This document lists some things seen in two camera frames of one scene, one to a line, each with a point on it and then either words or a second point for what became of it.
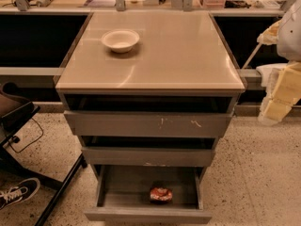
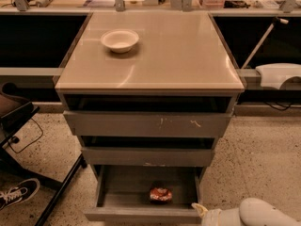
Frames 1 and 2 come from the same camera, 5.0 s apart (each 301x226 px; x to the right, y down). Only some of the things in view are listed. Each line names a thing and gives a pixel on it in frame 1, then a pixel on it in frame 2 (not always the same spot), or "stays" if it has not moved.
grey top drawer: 148,116 stays
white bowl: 119,40 stays
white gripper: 290,37 to 216,217
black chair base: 16,108 stays
